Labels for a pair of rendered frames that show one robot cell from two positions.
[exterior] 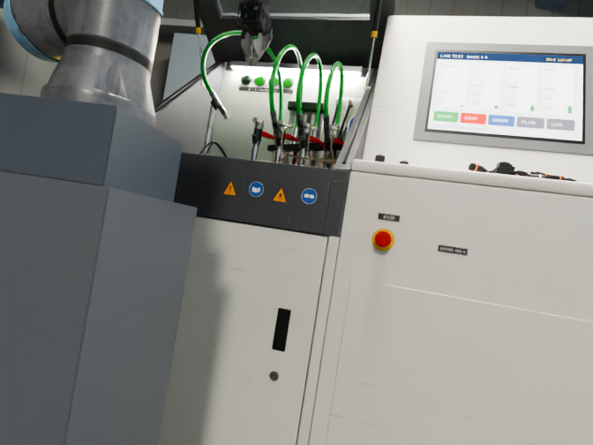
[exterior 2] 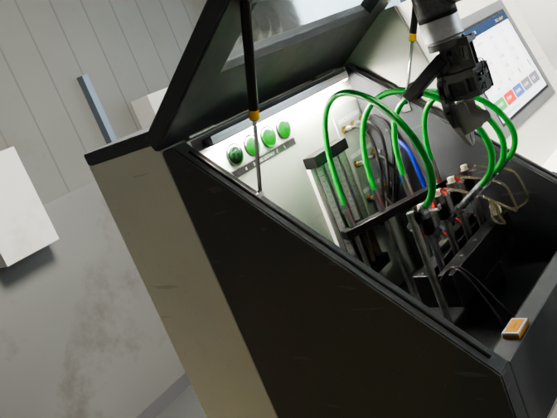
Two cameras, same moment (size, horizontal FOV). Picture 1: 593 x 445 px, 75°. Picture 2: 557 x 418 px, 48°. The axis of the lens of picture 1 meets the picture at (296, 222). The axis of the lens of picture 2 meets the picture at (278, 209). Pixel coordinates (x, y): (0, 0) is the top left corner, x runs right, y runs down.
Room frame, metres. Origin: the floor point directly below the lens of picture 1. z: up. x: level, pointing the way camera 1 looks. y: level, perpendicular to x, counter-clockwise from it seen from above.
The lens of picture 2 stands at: (0.82, 1.46, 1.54)
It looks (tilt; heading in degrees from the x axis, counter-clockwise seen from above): 13 degrees down; 301
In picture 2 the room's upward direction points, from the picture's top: 22 degrees counter-clockwise
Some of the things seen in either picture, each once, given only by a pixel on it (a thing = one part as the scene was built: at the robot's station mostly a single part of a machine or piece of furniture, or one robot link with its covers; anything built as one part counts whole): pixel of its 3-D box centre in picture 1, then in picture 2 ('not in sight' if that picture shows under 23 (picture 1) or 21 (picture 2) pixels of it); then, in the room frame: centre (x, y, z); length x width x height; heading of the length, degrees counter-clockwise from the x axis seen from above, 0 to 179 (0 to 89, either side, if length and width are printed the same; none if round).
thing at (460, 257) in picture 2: not in sight; (472, 269); (1.21, 0.05, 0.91); 0.34 x 0.10 x 0.15; 76
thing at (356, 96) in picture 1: (345, 128); (366, 156); (1.44, -0.13, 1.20); 0.13 x 0.03 x 0.31; 76
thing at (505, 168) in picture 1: (517, 174); not in sight; (0.92, -0.51, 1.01); 0.23 x 0.11 x 0.06; 76
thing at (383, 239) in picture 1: (383, 239); not in sight; (0.86, -0.20, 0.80); 0.05 x 0.04 x 0.05; 76
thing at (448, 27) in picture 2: not in sight; (443, 30); (1.08, 0.20, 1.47); 0.08 x 0.08 x 0.05
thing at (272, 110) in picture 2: (294, 67); (284, 104); (1.50, 0.10, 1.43); 0.54 x 0.03 x 0.02; 76
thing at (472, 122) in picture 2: (245, 48); (470, 123); (1.08, 0.22, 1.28); 0.06 x 0.03 x 0.09; 166
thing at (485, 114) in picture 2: (256, 48); (476, 119); (1.07, 0.19, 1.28); 0.06 x 0.03 x 0.09; 166
